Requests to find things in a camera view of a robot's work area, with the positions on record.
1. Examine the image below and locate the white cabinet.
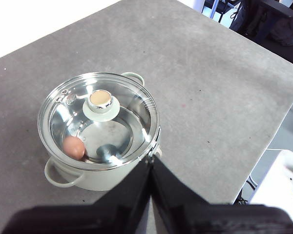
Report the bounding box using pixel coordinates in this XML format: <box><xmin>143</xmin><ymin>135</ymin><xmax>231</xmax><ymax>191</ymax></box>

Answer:
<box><xmin>249</xmin><ymin>150</ymin><xmax>293</xmax><ymax>234</ymax></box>

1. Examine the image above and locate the brown egg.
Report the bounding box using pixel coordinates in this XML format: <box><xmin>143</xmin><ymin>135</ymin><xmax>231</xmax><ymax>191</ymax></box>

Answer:
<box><xmin>63</xmin><ymin>136</ymin><xmax>86</xmax><ymax>160</ymax></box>

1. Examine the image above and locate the glass lid with green knob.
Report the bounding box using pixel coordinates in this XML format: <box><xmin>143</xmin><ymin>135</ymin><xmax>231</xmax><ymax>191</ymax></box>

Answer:
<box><xmin>38</xmin><ymin>72</ymin><xmax>161</xmax><ymax>171</ymax></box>

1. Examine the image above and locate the blue metal frame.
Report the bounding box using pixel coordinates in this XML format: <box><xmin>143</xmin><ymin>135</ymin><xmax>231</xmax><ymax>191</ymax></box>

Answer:
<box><xmin>201</xmin><ymin>0</ymin><xmax>238</xmax><ymax>24</ymax></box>

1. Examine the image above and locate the black floor cable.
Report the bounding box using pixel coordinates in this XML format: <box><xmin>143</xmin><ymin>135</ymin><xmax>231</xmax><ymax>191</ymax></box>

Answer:
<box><xmin>234</xmin><ymin>174</ymin><xmax>259</xmax><ymax>206</ymax></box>

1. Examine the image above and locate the pale green electric pot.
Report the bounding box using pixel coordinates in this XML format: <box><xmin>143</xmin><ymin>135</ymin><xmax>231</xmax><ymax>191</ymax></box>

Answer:
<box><xmin>38</xmin><ymin>72</ymin><xmax>163</xmax><ymax>192</ymax></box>

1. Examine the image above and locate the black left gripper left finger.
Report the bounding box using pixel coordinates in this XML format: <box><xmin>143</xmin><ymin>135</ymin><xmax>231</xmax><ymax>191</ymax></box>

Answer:
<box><xmin>1</xmin><ymin>156</ymin><xmax>152</xmax><ymax>234</ymax></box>

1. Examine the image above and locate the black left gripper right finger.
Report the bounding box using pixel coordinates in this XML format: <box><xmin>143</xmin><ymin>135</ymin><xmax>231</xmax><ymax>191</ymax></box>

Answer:
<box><xmin>150</xmin><ymin>156</ymin><xmax>293</xmax><ymax>234</ymax></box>

